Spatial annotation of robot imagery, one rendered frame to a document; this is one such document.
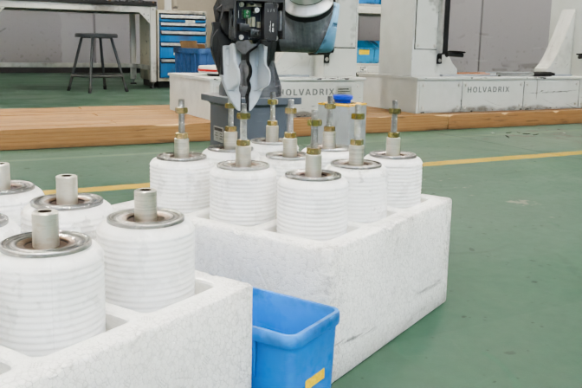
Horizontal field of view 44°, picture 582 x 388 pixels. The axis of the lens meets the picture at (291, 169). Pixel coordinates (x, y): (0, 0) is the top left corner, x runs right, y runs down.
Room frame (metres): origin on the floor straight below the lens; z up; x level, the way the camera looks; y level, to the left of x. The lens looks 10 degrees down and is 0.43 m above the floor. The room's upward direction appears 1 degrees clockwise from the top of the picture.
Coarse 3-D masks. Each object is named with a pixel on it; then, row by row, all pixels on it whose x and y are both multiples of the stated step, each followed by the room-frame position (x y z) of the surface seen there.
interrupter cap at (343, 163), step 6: (336, 162) 1.06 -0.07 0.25; (342, 162) 1.06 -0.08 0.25; (348, 162) 1.07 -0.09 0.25; (366, 162) 1.07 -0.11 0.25; (372, 162) 1.06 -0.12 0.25; (378, 162) 1.06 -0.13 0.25; (348, 168) 1.02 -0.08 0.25; (354, 168) 1.01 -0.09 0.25; (360, 168) 1.01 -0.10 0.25; (366, 168) 1.02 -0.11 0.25; (372, 168) 1.02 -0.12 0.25
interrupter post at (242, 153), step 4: (236, 148) 1.01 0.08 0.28; (240, 148) 1.01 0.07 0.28; (244, 148) 1.01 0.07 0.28; (248, 148) 1.01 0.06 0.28; (236, 152) 1.01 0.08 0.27; (240, 152) 1.01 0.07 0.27; (244, 152) 1.01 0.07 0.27; (248, 152) 1.01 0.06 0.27; (236, 156) 1.01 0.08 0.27; (240, 156) 1.01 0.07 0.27; (244, 156) 1.01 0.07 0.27; (248, 156) 1.01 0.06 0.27; (236, 160) 1.01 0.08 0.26; (240, 160) 1.01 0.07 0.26; (244, 160) 1.01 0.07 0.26; (248, 160) 1.01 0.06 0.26; (236, 164) 1.01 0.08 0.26; (240, 164) 1.01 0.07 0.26; (244, 164) 1.01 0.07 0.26; (248, 164) 1.01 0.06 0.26
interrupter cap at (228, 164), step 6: (222, 162) 1.03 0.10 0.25; (228, 162) 1.03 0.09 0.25; (234, 162) 1.04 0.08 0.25; (252, 162) 1.04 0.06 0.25; (258, 162) 1.04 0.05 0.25; (264, 162) 1.04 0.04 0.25; (222, 168) 0.99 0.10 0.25; (228, 168) 0.99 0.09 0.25; (234, 168) 0.98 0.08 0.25; (240, 168) 0.98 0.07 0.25; (246, 168) 0.98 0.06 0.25; (252, 168) 0.98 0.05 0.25; (258, 168) 0.99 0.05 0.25; (264, 168) 1.00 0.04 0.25
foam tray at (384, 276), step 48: (240, 240) 0.92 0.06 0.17; (288, 240) 0.89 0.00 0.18; (336, 240) 0.89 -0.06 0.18; (384, 240) 0.96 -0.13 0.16; (432, 240) 1.11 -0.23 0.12; (288, 288) 0.88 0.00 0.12; (336, 288) 0.86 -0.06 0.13; (384, 288) 0.97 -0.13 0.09; (432, 288) 1.12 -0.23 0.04; (336, 336) 0.86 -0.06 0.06; (384, 336) 0.98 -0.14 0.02
